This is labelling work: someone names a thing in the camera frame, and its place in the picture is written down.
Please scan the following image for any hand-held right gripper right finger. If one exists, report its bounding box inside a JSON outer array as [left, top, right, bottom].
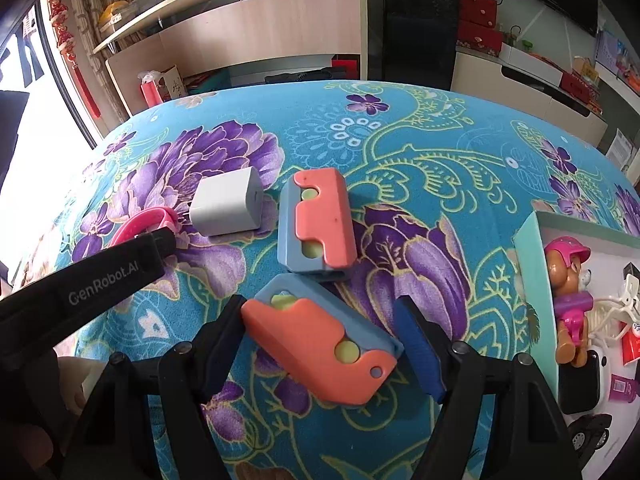
[[392, 295, 583, 480]]

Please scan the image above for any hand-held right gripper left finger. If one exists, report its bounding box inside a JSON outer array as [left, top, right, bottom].
[[60, 294, 248, 480]]

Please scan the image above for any orange and blue plastic toy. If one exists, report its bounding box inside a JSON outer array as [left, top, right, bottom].
[[276, 169, 358, 277], [241, 274, 405, 406]]

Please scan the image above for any pink watch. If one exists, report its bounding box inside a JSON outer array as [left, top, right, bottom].
[[109, 206, 181, 248]]

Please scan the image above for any teal and white box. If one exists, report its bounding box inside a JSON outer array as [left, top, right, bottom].
[[514, 210, 640, 480]]

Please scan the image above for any pink dog toy figure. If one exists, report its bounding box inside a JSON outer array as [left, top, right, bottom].
[[544, 237, 596, 368]]

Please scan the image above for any black toy car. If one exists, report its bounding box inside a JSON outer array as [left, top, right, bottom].
[[567, 412, 615, 461]]

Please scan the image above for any purple packet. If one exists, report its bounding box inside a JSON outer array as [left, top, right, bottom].
[[607, 372, 640, 406]]

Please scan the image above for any red tube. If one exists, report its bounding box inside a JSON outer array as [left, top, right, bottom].
[[620, 322, 640, 368]]

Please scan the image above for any cream plastic clip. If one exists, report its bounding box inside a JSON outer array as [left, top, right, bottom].
[[592, 275, 640, 346]]

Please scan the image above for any person's left hand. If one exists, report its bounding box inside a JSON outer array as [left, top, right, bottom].
[[0, 357, 107, 480]]

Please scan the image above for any window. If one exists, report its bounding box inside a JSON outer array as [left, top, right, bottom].
[[0, 5, 96, 281]]

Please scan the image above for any white charger adapter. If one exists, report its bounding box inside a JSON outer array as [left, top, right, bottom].
[[189, 166, 263, 237]]

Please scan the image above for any floral blanket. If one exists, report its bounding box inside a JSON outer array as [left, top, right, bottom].
[[10, 80, 640, 480]]

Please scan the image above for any red tissue box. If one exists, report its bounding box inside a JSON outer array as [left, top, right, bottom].
[[140, 71, 162, 108]]

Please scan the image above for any beige paper bag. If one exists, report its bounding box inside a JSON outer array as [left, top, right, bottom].
[[157, 66, 188, 98]]

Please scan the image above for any red hanging knot ornament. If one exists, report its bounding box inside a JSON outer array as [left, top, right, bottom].
[[45, 0, 98, 121]]

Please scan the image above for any white television stand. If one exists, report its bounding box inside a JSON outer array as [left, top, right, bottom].
[[452, 42, 608, 146]]

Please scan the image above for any yellow round object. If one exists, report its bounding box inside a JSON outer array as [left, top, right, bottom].
[[97, 2, 131, 31]]

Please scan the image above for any white printed paper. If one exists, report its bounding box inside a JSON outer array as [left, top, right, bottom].
[[607, 127, 638, 168]]

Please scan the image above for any long black device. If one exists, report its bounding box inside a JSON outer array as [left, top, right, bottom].
[[265, 67, 346, 86]]

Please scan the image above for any small red box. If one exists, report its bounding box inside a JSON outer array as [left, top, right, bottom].
[[331, 59, 361, 81]]

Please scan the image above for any white flat box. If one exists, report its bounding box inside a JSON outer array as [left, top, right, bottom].
[[500, 42, 563, 86]]

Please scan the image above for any red flat box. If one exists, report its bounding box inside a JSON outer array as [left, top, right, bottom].
[[560, 70, 601, 103]]

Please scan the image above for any red gift box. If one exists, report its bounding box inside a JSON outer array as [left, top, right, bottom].
[[456, 20, 503, 57]]

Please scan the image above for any black tower appliance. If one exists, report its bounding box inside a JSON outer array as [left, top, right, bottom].
[[382, 0, 462, 91]]

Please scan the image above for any wooden shelf cabinet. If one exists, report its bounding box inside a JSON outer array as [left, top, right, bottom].
[[92, 0, 368, 116]]

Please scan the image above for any red handled gift bag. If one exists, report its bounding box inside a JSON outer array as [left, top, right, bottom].
[[460, 0, 498, 28]]

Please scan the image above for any colourful wall poster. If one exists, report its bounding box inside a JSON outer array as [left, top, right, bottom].
[[597, 30, 640, 91]]

